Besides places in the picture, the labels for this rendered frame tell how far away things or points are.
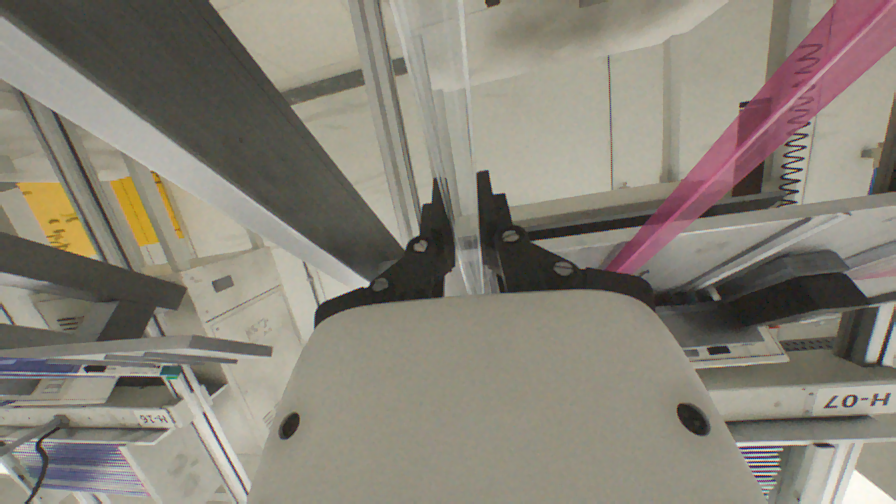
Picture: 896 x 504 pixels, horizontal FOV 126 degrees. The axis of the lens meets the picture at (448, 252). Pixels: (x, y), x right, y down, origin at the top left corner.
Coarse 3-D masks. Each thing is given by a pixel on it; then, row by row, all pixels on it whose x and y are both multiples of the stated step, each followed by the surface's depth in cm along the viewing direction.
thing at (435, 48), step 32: (416, 0) 4; (448, 0) 4; (416, 32) 5; (448, 32) 5; (416, 64) 5; (448, 64) 5; (416, 96) 6; (448, 96) 6; (448, 128) 7; (448, 160) 8; (448, 192) 9; (480, 256) 14; (480, 288) 19
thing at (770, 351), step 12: (768, 336) 34; (732, 348) 35; (744, 348) 34; (756, 348) 34; (768, 348) 34; (780, 348) 34; (696, 360) 35; (708, 360) 35; (720, 360) 34; (732, 360) 34; (744, 360) 34; (756, 360) 33; (768, 360) 33; (780, 360) 33
